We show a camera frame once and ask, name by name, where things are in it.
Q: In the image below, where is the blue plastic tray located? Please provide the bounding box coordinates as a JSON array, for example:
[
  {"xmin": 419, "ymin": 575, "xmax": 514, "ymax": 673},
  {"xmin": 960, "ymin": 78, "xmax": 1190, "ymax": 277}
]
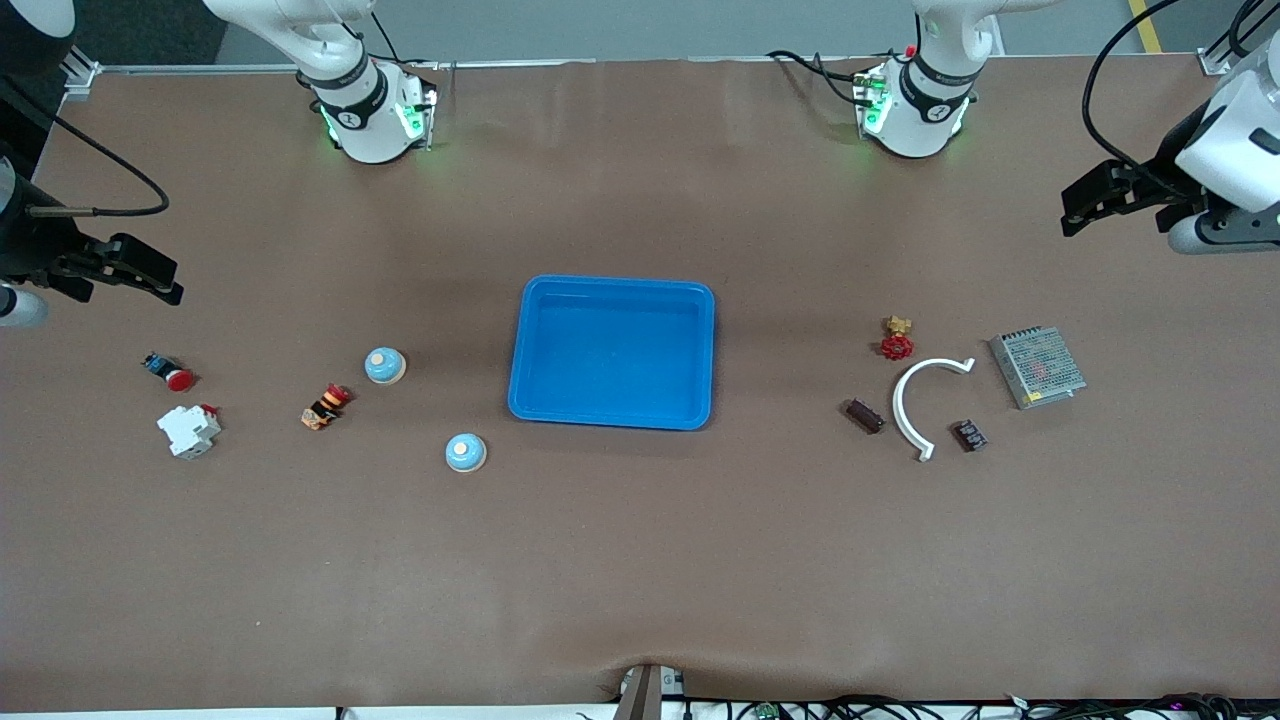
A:
[{"xmin": 507, "ymin": 275, "xmax": 717, "ymax": 432}]

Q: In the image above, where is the white circuit breaker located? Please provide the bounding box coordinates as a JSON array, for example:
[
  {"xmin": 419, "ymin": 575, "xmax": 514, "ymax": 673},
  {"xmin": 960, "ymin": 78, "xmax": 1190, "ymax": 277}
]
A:
[{"xmin": 156, "ymin": 403, "xmax": 223, "ymax": 460}]

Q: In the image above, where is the metal mesh power supply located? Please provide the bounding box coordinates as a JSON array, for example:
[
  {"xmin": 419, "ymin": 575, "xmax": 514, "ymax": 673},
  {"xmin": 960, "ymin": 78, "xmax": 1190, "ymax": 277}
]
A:
[{"xmin": 988, "ymin": 325, "xmax": 1088, "ymax": 411}]

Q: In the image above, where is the orange black emergency button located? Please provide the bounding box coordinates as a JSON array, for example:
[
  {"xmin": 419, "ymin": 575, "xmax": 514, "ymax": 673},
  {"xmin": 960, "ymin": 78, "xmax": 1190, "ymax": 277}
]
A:
[{"xmin": 300, "ymin": 383, "xmax": 353, "ymax": 432}]

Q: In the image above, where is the green lit base connector box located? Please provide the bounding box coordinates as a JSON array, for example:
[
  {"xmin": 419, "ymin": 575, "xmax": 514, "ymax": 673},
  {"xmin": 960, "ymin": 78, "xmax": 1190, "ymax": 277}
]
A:
[
  {"xmin": 852, "ymin": 68, "xmax": 893, "ymax": 136},
  {"xmin": 398, "ymin": 85, "xmax": 439, "ymax": 153}
]

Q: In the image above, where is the white curved plastic clamp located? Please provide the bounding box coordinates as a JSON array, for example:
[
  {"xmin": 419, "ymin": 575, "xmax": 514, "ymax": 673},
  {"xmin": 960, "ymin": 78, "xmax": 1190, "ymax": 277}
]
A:
[{"xmin": 892, "ymin": 357, "xmax": 976, "ymax": 463}]

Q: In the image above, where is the brown table cover mat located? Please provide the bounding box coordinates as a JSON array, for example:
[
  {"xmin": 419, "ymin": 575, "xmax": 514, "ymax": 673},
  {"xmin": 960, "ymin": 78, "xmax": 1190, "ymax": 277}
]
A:
[{"xmin": 0, "ymin": 55, "xmax": 1280, "ymax": 713}]

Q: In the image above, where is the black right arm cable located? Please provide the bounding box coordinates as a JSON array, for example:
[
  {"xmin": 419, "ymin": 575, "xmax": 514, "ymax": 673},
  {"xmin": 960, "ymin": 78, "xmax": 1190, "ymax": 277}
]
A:
[{"xmin": 0, "ymin": 75, "xmax": 169, "ymax": 218}]

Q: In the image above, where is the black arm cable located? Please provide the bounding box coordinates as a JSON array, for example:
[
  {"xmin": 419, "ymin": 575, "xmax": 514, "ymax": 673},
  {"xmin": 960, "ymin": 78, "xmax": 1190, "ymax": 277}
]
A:
[
  {"xmin": 0, "ymin": 75, "xmax": 169, "ymax": 218},
  {"xmin": 1083, "ymin": 0, "xmax": 1191, "ymax": 196}
]

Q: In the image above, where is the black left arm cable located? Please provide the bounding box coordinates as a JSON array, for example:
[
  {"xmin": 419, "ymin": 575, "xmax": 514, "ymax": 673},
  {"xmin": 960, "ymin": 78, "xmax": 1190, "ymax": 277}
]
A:
[{"xmin": 1083, "ymin": 0, "xmax": 1191, "ymax": 196}]

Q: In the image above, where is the red push button switch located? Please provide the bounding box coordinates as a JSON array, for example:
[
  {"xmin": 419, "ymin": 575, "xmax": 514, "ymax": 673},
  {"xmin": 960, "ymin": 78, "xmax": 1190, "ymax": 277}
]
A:
[{"xmin": 141, "ymin": 352, "xmax": 196, "ymax": 393}]

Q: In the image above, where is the aluminium frame corner bracket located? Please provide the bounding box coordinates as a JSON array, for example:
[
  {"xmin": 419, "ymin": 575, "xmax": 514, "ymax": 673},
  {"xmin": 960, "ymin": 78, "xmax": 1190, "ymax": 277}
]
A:
[
  {"xmin": 1200, "ymin": 0, "xmax": 1266, "ymax": 76},
  {"xmin": 60, "ymin": 45, "xmax": 101, "ymax": 96}
]

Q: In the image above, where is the black base cable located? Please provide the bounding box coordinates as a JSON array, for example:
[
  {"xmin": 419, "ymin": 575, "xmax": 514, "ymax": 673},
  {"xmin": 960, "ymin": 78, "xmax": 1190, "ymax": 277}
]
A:
[{"xmin": 768, "ymin": 48, "xmax": 881, "ymax": 106}]

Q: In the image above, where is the grey metal table bracket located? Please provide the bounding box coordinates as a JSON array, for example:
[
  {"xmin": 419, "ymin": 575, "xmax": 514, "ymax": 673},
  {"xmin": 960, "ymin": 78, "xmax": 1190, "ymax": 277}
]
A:
[{"xmin": 615, "ymin": 663, "xmax": 686, "ymax": 720}]

